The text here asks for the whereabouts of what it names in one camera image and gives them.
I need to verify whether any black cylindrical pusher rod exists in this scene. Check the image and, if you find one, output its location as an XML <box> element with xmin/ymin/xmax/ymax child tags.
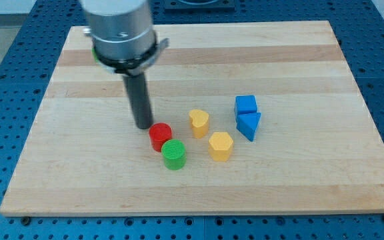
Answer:
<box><xmin>123</xmin><ymin>73</ymin><xmax>153</xmax><ymax>129</ymax></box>

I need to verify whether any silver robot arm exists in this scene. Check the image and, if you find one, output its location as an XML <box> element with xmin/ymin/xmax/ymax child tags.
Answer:
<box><xmin>79</xmin><ymin>0</ymin><xmax>169</xmax><ymax>129</ymax></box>

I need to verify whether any green star block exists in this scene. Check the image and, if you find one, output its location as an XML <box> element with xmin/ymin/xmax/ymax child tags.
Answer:
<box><xmin>91</xmin><ymin>47</ymin><xmax>99</xmax><ymax>63</ymax></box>

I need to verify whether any wooden board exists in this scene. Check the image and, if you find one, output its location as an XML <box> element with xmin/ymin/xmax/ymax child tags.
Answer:
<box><xmin>0</xmin><ymin>21</ymin><xmax>384</xmax><ymax>217</ymax></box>

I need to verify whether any red cylinder block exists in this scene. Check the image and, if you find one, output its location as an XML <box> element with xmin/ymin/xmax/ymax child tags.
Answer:
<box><xmin>149</xmin><ymin>123</ymin><xmax>173</xmax><ymax>152</ymax></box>

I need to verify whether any yellow heart block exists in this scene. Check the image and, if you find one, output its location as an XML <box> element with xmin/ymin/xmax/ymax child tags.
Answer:
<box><xmin>189</xmin><ymin>109</ymin><xmax>209</xmax><ymax>139</ymax></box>

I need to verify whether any green cylinder block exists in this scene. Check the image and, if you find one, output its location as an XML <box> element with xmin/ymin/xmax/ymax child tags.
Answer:
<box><xmin>161</xmin><ymin>139</ymin><xmax>186</xmax><ymax>170</ymax></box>

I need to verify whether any yellow hexagon block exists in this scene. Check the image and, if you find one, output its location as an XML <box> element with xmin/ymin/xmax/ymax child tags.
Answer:
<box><xmin>208</xmin><ymin>131</ymin><xmax>234</xmax><ymax>162</ymax></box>

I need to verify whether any blue cube block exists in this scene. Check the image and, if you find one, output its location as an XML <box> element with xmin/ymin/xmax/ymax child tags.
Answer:
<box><xmin>234</xmin><ymin>95</ymin><xmax>258</xmax><ymax>121</ymax></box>

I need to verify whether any blue triangle block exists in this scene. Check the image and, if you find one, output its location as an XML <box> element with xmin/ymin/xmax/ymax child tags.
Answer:
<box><xmin>236</xmin><ymin>112</ymin><xmax>261</xmax><ymax>141</ymax></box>

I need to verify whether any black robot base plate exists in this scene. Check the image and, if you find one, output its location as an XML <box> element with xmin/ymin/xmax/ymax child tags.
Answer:
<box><xmin>163</xmin><ymin>0</ymin><xmax>236</xmax><ymax>11</ymax></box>

